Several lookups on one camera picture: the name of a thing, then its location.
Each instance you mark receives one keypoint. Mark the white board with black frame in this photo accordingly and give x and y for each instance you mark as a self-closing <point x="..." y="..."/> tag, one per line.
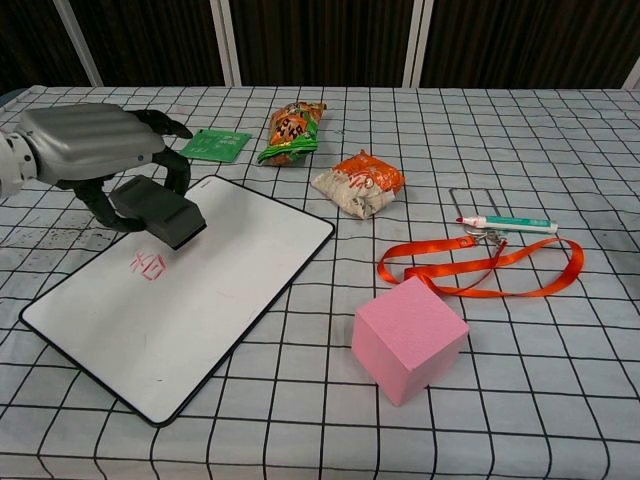
<point x="200" y="290"/>

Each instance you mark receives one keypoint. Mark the orange and white snack bag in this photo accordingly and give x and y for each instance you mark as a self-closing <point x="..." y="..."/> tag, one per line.
<point x="365" y="182"/>

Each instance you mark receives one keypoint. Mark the green flat sachet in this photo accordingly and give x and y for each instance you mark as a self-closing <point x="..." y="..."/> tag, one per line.
<point x="217" y="145"/>

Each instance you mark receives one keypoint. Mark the pink foam cube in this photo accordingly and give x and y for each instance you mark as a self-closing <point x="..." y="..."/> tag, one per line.
<point x="407" y="340"/>

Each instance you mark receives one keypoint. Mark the green and orange snack bag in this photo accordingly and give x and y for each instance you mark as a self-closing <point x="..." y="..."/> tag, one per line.
<point x="292" y="132"/>

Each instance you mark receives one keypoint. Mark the white vertical frame post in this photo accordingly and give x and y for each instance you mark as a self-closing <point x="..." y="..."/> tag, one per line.
<point x="634" y="50"/>
<point x="80" y="42"/>
<point x="415" y="42"/>
<point x="227" y="42"/>

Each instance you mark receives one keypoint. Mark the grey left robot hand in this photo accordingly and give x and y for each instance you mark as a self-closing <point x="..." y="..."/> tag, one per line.
<point x="85" y="140"/>

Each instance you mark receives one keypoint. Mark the white grid-patterned tablecloth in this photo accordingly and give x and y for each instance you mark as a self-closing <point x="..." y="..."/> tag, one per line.
<point x="450" y="400"/>

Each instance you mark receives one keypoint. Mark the dark grey board eraser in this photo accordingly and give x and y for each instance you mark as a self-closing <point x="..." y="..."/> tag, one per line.
<point x="160" y="210"/>

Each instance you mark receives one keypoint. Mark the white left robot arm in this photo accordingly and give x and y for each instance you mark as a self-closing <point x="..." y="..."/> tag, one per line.
<point x="15" y="160"/>

